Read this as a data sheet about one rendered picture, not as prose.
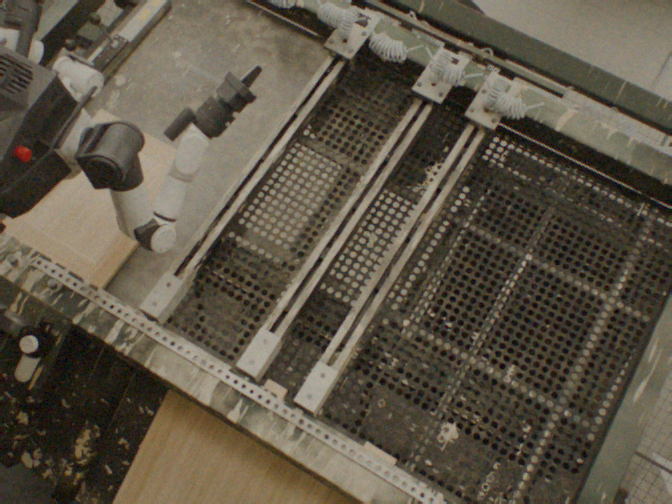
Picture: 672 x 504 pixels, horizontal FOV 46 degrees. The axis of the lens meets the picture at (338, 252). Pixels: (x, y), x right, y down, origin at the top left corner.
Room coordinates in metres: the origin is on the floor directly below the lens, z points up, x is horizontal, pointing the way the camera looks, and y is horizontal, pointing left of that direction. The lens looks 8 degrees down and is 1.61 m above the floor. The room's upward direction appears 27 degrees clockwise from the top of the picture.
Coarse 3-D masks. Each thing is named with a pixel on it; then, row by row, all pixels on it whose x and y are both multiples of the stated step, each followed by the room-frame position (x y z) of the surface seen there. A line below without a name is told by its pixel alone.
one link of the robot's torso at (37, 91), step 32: (0, 64) 1.76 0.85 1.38; (32, 64) 1.76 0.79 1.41; (0, 96) 1.72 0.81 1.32; (32, 96) 1.72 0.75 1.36; (64, 96) 1.81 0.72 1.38; (0, 128) 1.71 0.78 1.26; (32, 128) 1.75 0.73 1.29; (64, 128) 1.79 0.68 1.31; (0, 160) 1.69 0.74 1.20; (32, 160) 1.78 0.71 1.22; (64, 160) 1.86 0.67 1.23; (0, 192) 1.75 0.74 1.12; (32, 192) 1.83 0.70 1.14
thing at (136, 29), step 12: (168, 0) 2.71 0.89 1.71; (156, 12) 2.67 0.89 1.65; (132, 24) 2.63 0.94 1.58; (144, 24) 2.64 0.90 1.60; (132, 36) 2.61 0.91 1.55; (144, 36) 2.66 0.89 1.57; (132, 48) 2.63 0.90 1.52; (120, 60) 2.59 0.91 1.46; (108, 72) 2.56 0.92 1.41; (84, 96) 2.49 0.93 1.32
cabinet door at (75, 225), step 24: (96, 120) 2.46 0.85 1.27; (144, 168) 2.38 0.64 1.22; (168, 168) 2.39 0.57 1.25; (72, 192) 2.32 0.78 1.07; (96, 192) 2.33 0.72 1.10; (24, 216) 2.27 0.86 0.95; (48, 216) 2.28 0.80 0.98; (72, 216) 2.28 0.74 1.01; (96, 216) 2.29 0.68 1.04; (24, 240) 2.23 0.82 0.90; (48, 240) 2.23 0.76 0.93; (72, 240) 2.24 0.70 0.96; (96, 240) 2.25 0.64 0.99; (120, 240) 2.25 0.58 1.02; (72, 264) 2.20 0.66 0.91; (96, 264) 2.20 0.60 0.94; (120, 264) 2.21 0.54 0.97
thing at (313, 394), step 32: (480, 96) 2.50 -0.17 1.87; (512, 96) 2.51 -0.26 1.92; (480, 128) 2.47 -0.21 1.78; (448, 160) 2.41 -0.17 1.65; (448, 192) 2.36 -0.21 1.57; (416, 224) 2.33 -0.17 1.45; (384, 288) 2.18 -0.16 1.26; (352, 320) 2.12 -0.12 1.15; (352, 352) 2.11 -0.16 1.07; (320, 384) 2.02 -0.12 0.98
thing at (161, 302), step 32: (352, 0) 2.49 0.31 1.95; (352, 32) 2.59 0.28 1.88; (352, 64) 2.65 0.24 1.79; (320, 96) 2.50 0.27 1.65; (288, 128) 2.47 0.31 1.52; (256, 160) 2.36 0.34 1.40; (256, 192) 2.36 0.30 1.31; (224, 224) 2.24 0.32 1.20; (192, 256) 2.19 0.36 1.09; (160, 288) 2.13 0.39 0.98; (160, 320) 2.11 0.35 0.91
